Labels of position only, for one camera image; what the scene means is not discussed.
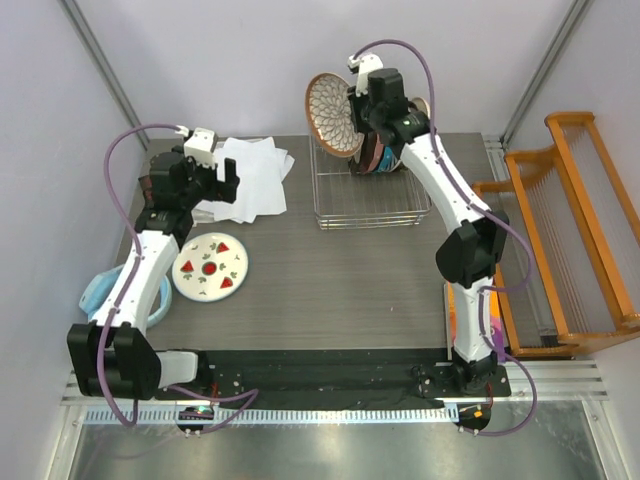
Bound pink polka dot plate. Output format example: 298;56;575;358
366;139;385;173

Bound brown floral pattern plate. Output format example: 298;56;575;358
305;72;364;158

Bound black rimmed beige plate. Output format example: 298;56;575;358
350;132;376;175

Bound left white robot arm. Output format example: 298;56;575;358
67;147;240;400

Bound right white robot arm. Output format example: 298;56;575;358
348;66;509;395

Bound orange wooden rack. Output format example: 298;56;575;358
473;111;639;358

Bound cream plate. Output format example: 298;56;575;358
410;97;431;118

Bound dark brown book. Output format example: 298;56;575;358
138;175;153;208

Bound white cloth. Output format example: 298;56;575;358
194;137;295;223

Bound teal polka dot plate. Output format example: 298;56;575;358
376;147;399;173

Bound white watermelon pattern plate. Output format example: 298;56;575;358
171;232;249;303

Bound light blue headphones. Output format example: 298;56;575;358
79;264;173;328

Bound orange Roald Dahl book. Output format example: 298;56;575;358
443;283;506;365

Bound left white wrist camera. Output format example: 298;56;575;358
177;125;218;169

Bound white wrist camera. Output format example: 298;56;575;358
177;125;218;169
347;53;383;97

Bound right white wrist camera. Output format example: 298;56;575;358
347;53;383;97

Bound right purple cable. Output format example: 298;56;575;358
354;39;538;439

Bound purple cable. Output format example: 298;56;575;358
354;39;538;439
97;122;260;434

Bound metal wire dish rack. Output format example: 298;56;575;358
309;137;432;230

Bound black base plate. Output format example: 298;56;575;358
182;349;511;411

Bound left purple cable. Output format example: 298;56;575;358
97;122;260;434

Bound slotted cable duct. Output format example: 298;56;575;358
83;406;460;427

